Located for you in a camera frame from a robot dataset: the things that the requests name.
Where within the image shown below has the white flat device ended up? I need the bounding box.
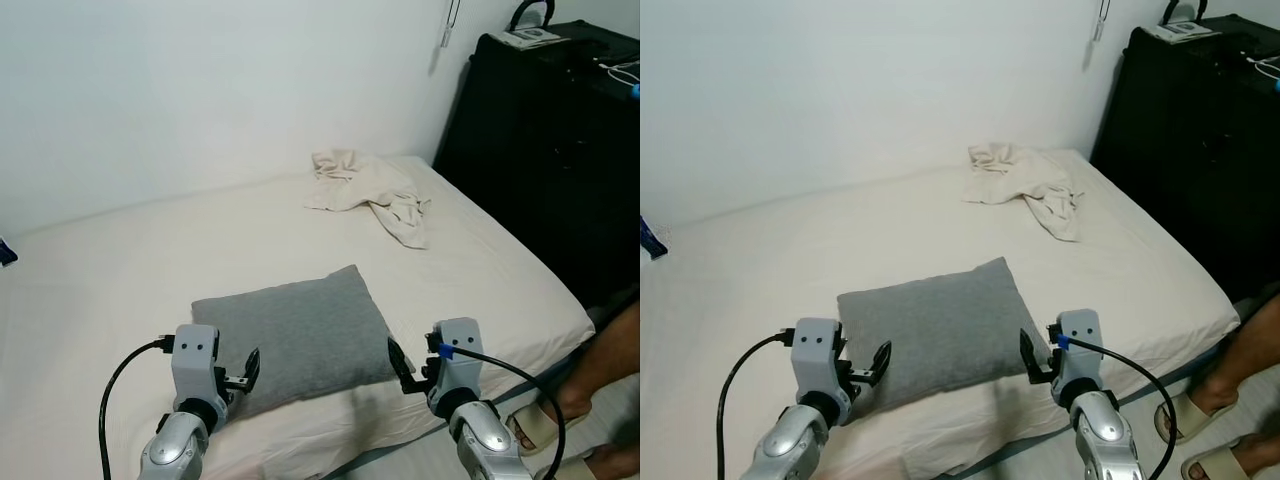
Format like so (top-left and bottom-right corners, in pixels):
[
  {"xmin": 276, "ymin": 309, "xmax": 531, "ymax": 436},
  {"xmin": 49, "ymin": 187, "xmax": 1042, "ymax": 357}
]
[
  {"xmin": 497, "ymin": 28, "xmax": 562, "ymax": 50},
  {"xmin": 1142, "ymin": 20, "xmax": 1215, "ymax": 43}
]

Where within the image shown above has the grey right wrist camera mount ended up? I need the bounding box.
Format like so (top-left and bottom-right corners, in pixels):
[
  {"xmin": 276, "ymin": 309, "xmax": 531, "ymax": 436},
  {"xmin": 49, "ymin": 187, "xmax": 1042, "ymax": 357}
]
[
  {"xmin": 427, "ymin": 317, "xmax": 487, "ymax": 403},
  {"xmin": 1054, "ymin": 308, "xmax": 1105, "ymax": 393}
]

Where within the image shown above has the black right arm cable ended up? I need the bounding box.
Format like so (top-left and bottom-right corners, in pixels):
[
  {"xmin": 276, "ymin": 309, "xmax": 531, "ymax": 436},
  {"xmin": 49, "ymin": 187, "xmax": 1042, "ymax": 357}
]
[
  {"xmin": 437, "ymin": 343, "xmax": 568, "ymax": 480},
  {"xmin": 1058, "ymin": 336, "xmax": 1181, "ymax": 480}
]

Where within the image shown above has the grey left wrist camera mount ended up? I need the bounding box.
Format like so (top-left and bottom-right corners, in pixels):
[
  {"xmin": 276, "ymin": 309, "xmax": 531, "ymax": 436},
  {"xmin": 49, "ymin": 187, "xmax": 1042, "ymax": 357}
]
[
  {"xmin": 790, "ymin": 317, "xmax": 848, "ymax": 398},
  {"xmin": 170, "ymin": 323, "xmax": 224, "ymax": 406}
]

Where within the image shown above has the beige slipper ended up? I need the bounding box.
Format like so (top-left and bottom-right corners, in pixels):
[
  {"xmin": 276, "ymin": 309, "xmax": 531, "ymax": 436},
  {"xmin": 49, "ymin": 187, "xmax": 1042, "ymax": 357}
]
[
  {"xmin": 1154, "ymin": 390, "xmax": 1243, "ymax": 448},
  {"xmin": 1179, "ymin": 440, "xmax": 1269, "ymax": 480},
  {"xmin": 504, "ymin": 398, "xmax": 593, "ymax": 458},
  {"xmin": 538, "ymin": 448, "xmax": 623, "ymax": 480}
]

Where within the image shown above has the tall black cabinet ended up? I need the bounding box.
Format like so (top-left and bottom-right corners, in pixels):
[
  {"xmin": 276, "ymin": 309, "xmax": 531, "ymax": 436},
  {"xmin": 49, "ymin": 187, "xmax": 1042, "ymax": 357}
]
[
  {"xmin": 433, "ymin": 20, "xmax": 641, "ymax": 313},
  {"xmin": 1088, "ymin": 14, "xmax": 1280, "ymax": 303}
]

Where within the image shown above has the white sheeted bed mattress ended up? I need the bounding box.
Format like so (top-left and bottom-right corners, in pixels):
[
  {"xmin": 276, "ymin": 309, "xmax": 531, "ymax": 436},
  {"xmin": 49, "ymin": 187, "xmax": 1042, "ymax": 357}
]
[
  {"xmin": 640, "ymin": 148, "xmax": 1242, "ymax": 480},
  {"xmin": 0, "ymin": 153, "xmax": 597, "ymax": 480}
]

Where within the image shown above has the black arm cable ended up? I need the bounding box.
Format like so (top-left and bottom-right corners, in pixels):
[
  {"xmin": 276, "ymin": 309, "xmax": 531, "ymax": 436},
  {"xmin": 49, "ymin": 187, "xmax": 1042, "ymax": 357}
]
[
  {"xmin": 716, "ymin": 331, "xmax": 798, "ymax": 480},
  {"xmin": 437, "ymin": 343, "xmax": 568, "ymax": 480},
  {"xmin": 97, "ymin": 337, "xmax": 178, "ymax": 480},
  {"xmin": 1058, "ymin": 336, "xmax": 1181, "ymax": 480}
]

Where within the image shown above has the grey pillow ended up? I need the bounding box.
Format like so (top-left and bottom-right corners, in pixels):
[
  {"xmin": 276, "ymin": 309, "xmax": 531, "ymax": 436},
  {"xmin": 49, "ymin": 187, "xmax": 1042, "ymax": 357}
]
[
  {"xmin": 836, "ymin": 256, "xmax": 1053, "ymax": 413},
  {"xmin": 190, "ymin": 264, "xmax": 403, "ymax": 422}
]

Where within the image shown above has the crumpled beige cloth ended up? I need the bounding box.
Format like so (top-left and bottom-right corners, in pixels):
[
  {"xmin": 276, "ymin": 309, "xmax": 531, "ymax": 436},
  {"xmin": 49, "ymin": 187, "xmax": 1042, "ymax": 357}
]
[
  {"xmin": 304, "ymin": 149, "xmax": 432, "ymax": 250},
  {"xmin": 965, "ymin": 142, "xmax": 1087, "ymax": 243}
]

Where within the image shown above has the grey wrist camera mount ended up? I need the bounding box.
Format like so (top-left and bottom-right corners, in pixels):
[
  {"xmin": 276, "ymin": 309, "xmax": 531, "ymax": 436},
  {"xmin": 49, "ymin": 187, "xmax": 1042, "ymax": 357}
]
[
  {"xmin": 427, "ymin": 317, "xmax": 487, "ymax": 403},
  {"xmin": 170, "ymin": 323, "xmax": 224, "ymax": 406},
  {"xmin": 790, "ymin": 317, "xmax": 848, "ymax": 398},
  {"xmin": 1054, "ymin": 308, "xmax": 1105, "ymax": 393}
]

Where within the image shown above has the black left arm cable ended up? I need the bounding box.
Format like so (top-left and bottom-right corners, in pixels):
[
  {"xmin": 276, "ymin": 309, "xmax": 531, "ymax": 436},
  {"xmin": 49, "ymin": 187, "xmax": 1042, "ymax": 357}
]
[
  {"xmin": 716, "ymin": 331, "xmax": 798, "ymax": 480},
  {"xmin": 97, "ymin": 337, "xmax": 178, "ymax": 480}
]

